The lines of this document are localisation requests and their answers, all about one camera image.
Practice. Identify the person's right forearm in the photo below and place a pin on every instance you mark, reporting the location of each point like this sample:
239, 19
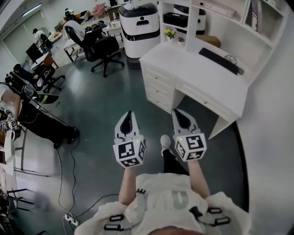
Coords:
198, 179

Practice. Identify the row of books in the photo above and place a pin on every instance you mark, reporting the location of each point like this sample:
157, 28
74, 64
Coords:
252, 13

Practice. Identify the person's left forearm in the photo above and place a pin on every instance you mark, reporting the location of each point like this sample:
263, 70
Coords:
128, 186

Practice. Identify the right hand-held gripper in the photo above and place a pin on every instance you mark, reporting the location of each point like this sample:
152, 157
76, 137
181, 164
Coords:
190, 147

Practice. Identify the brown wooden desk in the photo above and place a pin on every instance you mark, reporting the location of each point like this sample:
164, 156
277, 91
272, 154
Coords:
46, 60

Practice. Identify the person's black trouser leg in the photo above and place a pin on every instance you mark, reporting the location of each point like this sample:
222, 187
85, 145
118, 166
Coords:
172, 163

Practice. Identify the grey metal table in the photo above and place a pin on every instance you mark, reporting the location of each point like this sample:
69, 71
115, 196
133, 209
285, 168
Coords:
29, 158

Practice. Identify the person's white shirt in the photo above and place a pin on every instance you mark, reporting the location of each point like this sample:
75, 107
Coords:
165, 206

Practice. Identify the black keyboard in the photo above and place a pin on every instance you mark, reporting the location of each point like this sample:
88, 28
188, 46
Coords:
218, 60

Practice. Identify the long white box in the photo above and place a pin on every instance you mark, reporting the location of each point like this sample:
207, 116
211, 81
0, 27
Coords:
213, 7

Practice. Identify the person's white shoe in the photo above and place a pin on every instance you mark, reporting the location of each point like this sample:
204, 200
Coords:
165, 141

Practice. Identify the white metal-frame table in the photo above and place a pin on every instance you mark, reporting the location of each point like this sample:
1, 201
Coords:
75, 49

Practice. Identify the black box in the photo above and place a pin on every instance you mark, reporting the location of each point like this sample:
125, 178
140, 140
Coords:
175, 19

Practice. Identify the small pink potted plant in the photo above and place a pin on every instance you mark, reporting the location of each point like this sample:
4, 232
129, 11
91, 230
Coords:
181, 40

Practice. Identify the white desk with hutch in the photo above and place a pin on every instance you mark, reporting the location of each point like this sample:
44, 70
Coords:
197, 78

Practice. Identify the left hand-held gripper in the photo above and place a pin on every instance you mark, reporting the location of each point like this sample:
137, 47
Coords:
128, 150

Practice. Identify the pink chair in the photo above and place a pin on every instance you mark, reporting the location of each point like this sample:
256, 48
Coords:
100, 9

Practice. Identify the black computer monitor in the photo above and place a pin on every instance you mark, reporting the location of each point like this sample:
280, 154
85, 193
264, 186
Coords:
34, 52

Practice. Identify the yellow flower pot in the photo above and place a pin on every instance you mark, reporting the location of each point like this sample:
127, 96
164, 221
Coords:
170, 33

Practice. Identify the large white black robot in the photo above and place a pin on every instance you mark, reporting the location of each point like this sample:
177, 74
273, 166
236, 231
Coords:
140, 29

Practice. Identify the black office chair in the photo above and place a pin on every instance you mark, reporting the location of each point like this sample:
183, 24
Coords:
43, 76
98, 48

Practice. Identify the white power strip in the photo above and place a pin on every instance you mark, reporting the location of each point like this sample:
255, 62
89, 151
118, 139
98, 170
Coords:
71, 219

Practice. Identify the ceiling light strip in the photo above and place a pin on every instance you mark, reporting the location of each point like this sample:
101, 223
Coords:
32, 9

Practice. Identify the brown cardboard box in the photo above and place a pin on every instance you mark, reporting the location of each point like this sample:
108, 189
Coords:
211, 40

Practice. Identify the white jacket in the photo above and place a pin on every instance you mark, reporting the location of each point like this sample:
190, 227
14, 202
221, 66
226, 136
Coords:
73, 28

